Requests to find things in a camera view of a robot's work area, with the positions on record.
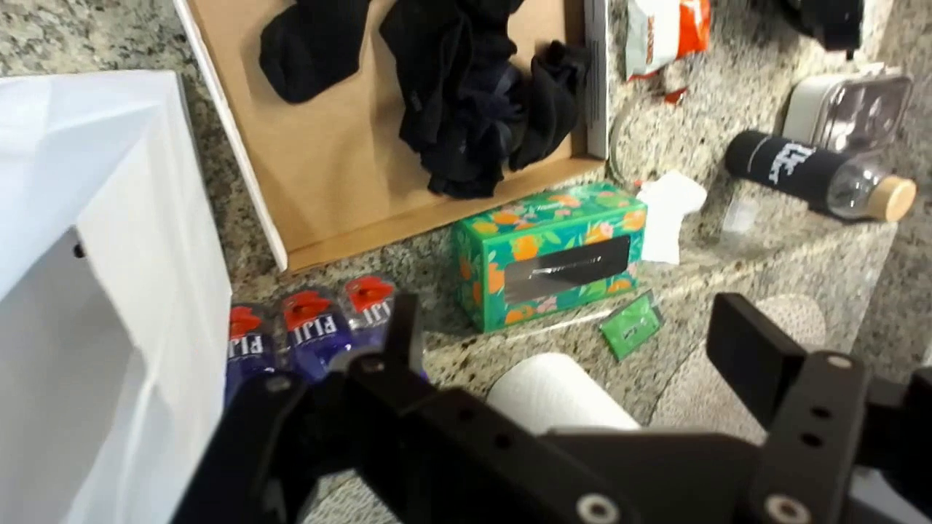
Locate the white paper bag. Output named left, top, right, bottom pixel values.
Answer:
left=0, top=70, right=230, bottom=524

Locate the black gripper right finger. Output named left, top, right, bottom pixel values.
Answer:
left=549, top=295, right=932, bottom=524

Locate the green tissue box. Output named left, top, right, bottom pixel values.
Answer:
left=452, top=180, right=647, bottom=332

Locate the crumpled white napkin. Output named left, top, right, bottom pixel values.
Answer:
left=638, top=173, right=706, bottom=266

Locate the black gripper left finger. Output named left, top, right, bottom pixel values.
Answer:
left=171, top=295, right=622, bottom=524

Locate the black sock pile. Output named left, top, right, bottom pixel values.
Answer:
left=377, top=0, right=591, bottom=198

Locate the clear glass jar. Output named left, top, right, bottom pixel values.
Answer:
left=779, top=70, right=912, bottom=156

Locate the small green packet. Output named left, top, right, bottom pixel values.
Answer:
left=599, top=295, right=663, bottom=361

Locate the single black sock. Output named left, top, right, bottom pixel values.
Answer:
left=259, top=0, right=370, bottom=105

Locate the cardboard tray box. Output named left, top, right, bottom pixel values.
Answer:
left=171, top=0, right=612, bottom=272

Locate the orange white snack packet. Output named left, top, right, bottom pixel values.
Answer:
left=622, top=0, right=712, bottom=102

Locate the dark sauce bottle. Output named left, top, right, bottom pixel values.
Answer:
left=722, top=132, right=916, bottom=226

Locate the white paper towel roll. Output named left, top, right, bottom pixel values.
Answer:
left=485, top=354, right=638, bottom=435

